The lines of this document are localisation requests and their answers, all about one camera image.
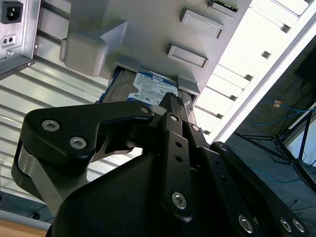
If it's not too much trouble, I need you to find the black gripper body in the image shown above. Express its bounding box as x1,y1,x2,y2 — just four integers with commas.
46,152,237,237

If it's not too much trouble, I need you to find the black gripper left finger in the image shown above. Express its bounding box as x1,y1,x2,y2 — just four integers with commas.
11,92,196,220

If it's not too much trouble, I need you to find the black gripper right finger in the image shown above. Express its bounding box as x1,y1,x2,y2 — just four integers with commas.
178,97,311,237

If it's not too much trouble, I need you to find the hard disk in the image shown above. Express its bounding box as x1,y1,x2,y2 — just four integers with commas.
100,69,198,129

